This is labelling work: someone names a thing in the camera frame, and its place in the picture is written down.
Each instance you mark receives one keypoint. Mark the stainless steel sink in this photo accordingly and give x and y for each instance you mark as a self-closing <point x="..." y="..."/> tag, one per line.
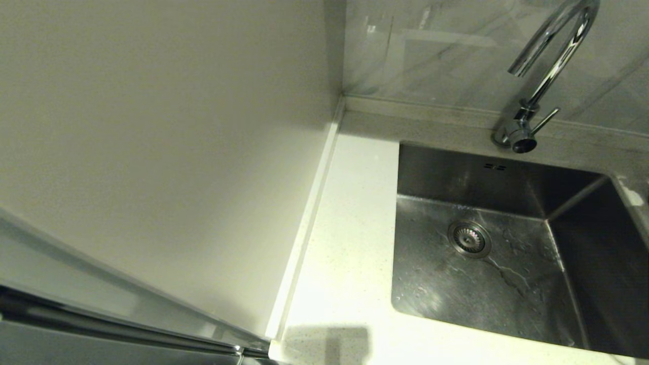
<point x="456" y="294"/>

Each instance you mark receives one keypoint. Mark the white countertop trim strip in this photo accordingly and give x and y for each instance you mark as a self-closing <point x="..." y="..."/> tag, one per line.
<point x="304" y="228"/>

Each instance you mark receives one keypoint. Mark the round metal drain strainer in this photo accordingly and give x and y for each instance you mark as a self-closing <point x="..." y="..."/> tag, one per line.
<point x="469" y="239"/>

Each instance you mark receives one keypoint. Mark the tall white cabinet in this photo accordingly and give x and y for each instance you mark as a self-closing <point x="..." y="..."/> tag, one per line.
<point x="152" y="126"/>

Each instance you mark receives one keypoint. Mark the chrome gooseneck faucet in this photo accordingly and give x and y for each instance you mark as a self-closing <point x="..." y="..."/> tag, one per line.
<point x="517" y="133"/>

